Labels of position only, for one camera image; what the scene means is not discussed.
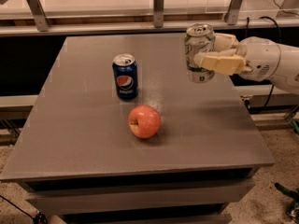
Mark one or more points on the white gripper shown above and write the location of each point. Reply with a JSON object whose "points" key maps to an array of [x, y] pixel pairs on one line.
{"points": [[261, 59]]}

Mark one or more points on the silver green 7up can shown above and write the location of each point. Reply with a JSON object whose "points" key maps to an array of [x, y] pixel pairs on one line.
{"points": [[199, 38]]}

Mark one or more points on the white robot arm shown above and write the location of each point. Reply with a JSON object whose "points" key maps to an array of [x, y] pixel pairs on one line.
{"points": [[286, 75]]}

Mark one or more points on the blue Pepsi can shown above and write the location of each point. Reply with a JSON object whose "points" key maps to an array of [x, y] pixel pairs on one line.
{"points": [[125, 75]]}

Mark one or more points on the red apple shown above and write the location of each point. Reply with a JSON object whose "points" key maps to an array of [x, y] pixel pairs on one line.
{"points": [[144, 121]]}

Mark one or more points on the grey drawer cabinet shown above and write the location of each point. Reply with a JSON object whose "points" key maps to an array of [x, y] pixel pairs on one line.
{"points": [[119, 135]]}

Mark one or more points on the green tool on floor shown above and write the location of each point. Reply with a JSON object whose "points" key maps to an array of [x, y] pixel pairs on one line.
{"points": [[292, 210]]}

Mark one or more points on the far right metal bracket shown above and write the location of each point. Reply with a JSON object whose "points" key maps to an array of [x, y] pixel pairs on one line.
{"points": [[288, 8]]}

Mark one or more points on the left metal bracket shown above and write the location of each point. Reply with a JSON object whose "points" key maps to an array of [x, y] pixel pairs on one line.
{"points": [[41, 21]]}

